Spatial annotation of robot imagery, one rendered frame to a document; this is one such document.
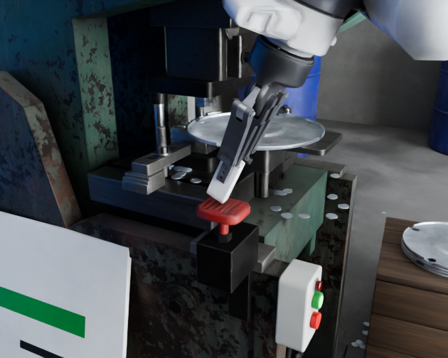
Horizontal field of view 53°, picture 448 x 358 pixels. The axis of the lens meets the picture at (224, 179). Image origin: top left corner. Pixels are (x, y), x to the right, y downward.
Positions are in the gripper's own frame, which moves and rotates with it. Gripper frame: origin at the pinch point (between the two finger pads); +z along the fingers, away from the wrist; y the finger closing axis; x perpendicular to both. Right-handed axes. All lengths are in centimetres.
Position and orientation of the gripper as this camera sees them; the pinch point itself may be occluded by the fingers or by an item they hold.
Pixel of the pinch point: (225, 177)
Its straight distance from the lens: 63.0
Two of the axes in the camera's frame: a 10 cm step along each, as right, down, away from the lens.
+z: -3.6, 7.7, 5.2
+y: 4.7, -3.3, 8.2
